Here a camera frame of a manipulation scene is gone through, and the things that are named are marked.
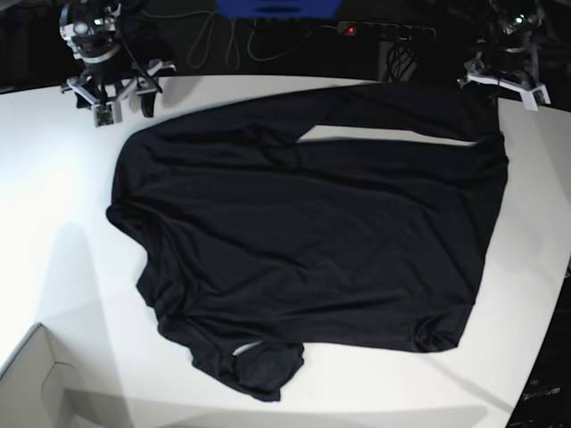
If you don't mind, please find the grey looped cable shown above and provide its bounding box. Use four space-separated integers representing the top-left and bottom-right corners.
186 11 313 70

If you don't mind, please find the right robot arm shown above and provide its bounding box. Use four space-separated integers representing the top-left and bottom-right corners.
59 1 177 128

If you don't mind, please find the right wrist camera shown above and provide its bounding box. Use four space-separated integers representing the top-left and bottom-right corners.
92 102 122 128

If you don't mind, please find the black t-shirt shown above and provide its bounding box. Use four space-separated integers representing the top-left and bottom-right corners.
106 84 509 402

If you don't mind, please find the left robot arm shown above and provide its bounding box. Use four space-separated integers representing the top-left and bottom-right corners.
458 1 550 111

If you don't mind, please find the white cardboard box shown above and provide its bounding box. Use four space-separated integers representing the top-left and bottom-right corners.
1 324 133 427

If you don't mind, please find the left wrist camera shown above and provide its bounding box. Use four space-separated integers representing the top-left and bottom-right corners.
521 86 551 111

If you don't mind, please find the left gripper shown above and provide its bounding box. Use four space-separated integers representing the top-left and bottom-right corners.
458 48 546 101

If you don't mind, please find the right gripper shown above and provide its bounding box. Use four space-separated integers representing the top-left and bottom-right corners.
60 59 177 119

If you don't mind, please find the black power strip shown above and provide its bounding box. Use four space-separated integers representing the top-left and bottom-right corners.
335 21 437 41

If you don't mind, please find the blue plastic bin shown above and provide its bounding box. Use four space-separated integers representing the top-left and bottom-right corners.
215 0 342 19

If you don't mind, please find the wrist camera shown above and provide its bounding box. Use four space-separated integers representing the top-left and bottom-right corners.
92 102 122 128
521 86 551 111

